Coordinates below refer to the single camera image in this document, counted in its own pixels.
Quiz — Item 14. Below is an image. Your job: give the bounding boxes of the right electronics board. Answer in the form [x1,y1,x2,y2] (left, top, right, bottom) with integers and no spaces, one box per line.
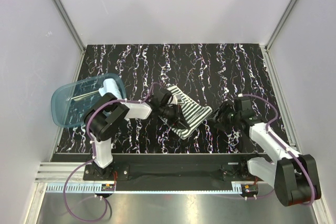
[243,184,259,195]

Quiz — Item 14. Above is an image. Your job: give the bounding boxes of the blue transparent plastic container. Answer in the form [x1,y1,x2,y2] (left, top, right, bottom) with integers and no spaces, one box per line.
[51,73,127,128]

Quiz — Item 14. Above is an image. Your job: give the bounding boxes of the aluminium frame rail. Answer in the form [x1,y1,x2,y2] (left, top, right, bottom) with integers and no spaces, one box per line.
[35,162,264,194]

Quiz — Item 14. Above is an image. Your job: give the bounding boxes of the electronics board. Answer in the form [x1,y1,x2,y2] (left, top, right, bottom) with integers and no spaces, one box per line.
[243,184,259,195]
[101,184,116,191]

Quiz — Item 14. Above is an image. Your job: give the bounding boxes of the left electronics board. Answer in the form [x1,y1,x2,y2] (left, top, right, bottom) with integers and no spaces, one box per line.
[101,184,116,191]

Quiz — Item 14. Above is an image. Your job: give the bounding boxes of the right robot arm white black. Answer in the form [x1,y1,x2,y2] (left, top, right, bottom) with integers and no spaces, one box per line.
[212,94,322,207]

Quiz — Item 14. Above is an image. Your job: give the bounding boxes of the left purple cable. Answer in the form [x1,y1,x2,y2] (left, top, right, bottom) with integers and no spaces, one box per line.
[64,81,161,221]

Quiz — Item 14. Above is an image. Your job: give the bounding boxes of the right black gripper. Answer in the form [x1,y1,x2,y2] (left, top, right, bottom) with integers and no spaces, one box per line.
[206,101,241,134]

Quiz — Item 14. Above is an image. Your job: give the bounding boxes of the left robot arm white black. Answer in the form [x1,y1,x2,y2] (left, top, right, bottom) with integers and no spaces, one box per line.
[83,89,190,180]

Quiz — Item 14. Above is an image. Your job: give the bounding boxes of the light blue towel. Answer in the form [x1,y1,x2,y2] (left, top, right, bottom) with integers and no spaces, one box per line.
[98,78,123,99]

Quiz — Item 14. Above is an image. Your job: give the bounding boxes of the green white striped towel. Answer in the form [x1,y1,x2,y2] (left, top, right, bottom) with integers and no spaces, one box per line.
[167,86,213,140]

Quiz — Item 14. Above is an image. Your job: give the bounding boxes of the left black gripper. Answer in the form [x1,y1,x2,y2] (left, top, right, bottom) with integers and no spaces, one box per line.
[159,103,190,131]

